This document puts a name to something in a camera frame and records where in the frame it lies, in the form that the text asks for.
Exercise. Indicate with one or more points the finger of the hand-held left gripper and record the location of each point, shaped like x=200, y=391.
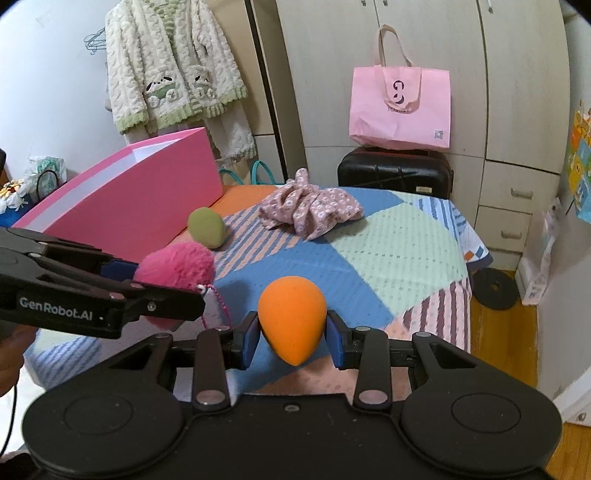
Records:
x=115, y=270
x=161, y=302

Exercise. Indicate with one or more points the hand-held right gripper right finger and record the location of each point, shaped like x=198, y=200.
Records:
x=334, y=344

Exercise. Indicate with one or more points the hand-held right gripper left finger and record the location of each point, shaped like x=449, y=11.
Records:
x=249, y=339

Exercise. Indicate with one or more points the pink fluffy pompom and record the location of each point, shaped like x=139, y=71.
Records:
x=180, y=272

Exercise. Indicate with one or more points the orange egg-shaped sponge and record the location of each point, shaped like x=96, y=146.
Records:
x=291, y=318

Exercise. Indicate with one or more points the pink cardboard box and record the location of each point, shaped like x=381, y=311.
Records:
x=138, y=194

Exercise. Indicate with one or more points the person's left hand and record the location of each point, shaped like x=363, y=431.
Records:
x=14, y=357

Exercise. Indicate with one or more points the green egg-shaped sponge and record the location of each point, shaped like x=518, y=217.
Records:
x=205, y=226

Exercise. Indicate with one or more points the patchwork blanket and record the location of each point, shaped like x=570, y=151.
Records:
x=369, y=258

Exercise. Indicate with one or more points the white green patterned bag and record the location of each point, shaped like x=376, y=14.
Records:
x=46, y=175

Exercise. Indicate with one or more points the yellow white bundle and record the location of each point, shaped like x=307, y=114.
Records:
x=9, y=196

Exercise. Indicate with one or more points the pink floral cloth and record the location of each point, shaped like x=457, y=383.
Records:
x=309, y=207

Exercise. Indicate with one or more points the black round weight plate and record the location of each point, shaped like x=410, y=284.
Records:
x=496, y=286

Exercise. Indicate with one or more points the black suitcase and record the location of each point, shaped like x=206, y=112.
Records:
x=392, y=173

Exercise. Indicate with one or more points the cream and green fleece robe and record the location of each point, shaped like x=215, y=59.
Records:
x=171, y=69

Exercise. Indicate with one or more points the white plastic hanging bag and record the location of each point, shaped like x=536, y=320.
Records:
x=542, y=258

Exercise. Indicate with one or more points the pink tote bag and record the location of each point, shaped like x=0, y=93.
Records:
x=399, y=108

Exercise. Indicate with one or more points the beige wardrobe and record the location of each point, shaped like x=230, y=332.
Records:
x=461, y=69

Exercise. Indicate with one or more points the colourful printed hanging bag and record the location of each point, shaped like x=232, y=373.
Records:
x=579, y=161

